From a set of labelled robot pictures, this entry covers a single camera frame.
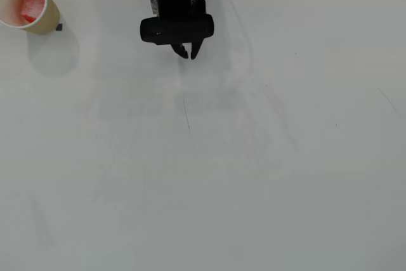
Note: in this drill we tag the tan paper cup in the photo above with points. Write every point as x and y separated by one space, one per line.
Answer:
47 17

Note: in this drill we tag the red speckled white foam cube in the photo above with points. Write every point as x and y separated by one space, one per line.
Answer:
32 6

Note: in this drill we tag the small dark block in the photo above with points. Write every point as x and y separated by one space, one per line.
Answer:
59 27

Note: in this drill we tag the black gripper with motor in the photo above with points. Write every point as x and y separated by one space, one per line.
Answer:
196 48

